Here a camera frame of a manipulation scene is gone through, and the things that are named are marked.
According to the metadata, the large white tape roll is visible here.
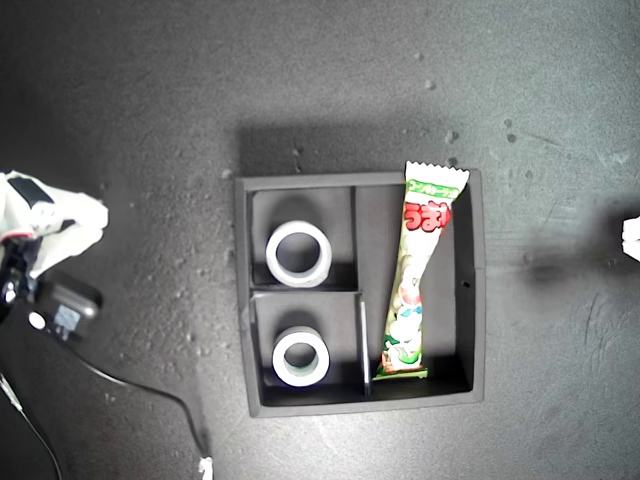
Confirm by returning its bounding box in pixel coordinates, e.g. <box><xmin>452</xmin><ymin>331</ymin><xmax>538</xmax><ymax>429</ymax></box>
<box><xmin>264</xmin><ymin>220</ymin><xmax>333</xmax><ymax>289</ymax></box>

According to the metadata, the snack bar printed green wrapper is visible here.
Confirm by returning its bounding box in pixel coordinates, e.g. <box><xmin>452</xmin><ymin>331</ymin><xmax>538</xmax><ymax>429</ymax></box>
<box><xmin>372</xmin><ymin>160</ymin><xmax>471</xmax><ymax>381</ymax></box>

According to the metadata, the white tape roll green core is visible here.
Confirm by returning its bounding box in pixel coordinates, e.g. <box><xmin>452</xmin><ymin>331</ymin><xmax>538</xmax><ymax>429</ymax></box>
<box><xmin>271</xmin><ymin>325</ymin><xmax>331</xmax><ymax>387</ymax></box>

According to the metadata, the black compartment tray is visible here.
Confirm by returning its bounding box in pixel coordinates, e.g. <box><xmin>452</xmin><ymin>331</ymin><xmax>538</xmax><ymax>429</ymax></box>
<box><xmin>233</xmin><ymin>168</ymin><xmax>487</xmax><ymax>419</ymax></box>

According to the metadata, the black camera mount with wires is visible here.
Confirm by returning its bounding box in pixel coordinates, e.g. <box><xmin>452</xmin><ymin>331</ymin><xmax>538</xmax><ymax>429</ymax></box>
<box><xmin>0</xmin><ymin>237</ymin><xmax>44</xmax><ymax>321</ymax></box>

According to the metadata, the small black camera box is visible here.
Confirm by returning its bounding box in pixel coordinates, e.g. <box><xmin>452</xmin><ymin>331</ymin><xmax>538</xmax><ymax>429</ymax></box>
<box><xmin>27</xmin><ymin>279</ymin><xmax>104</xmax><ymax>342</ymax></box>

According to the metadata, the black camera cable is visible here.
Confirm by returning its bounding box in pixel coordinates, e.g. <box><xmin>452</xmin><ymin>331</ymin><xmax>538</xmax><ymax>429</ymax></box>
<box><xmin>74</xmin><ymin>344</ymin><xmax>216</xmax><ymax>480</ymax></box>

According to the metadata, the thin black white wire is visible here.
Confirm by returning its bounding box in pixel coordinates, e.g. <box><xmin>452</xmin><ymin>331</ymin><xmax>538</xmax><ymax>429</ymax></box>
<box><xmin>0</xmin><ymin>372</ymin><xmax>64</xmax><ymax>480</ymax></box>

